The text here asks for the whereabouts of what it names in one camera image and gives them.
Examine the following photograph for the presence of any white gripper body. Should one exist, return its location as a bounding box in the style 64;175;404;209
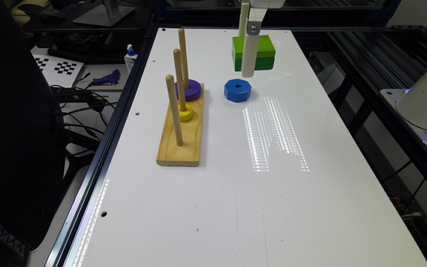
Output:
249;0;285;9

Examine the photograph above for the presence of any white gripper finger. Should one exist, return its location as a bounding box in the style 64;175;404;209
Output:
238;0;250;37
241;7;267;78

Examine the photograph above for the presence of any green square block with hole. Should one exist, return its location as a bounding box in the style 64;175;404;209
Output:
232;35;276;71

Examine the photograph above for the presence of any blue octagonal block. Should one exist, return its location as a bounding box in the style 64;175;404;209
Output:
224;79;251;102

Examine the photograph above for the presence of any far wooden peg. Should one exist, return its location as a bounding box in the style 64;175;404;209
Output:
178;28;190;89

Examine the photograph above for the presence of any wooden peg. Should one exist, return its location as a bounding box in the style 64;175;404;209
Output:
165;75;183;146
173;48;187;112
178;28;190;89

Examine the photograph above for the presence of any middle wooden peg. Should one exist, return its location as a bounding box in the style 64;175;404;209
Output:
173;48;187;112

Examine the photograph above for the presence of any near wooden peg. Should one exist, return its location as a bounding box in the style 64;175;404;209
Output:
165;75;183;146

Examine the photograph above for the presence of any white lotion bottle blue cap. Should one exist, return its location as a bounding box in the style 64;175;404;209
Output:
124;44;137;73

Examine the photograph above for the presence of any wooden peg base board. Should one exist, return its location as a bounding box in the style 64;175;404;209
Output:
156;92;203;167

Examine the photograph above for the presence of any blue glue gun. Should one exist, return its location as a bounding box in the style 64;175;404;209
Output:
88;69;120;87

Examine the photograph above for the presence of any monitor stand base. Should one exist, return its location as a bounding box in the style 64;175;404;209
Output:
73;0;136;27

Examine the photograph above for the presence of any checkerboard calibration sheet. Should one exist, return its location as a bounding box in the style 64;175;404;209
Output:
33;54;83;88

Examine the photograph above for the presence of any black office chair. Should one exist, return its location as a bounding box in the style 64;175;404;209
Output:
0;0;96;267

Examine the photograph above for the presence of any purple ring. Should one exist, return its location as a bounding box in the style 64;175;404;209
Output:
174;79;202;102

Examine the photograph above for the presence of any yellow ring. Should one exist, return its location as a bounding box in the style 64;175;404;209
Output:
178;103;195;122

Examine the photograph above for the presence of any black aluminium frame rail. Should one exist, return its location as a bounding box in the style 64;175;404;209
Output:
44;23;170;266

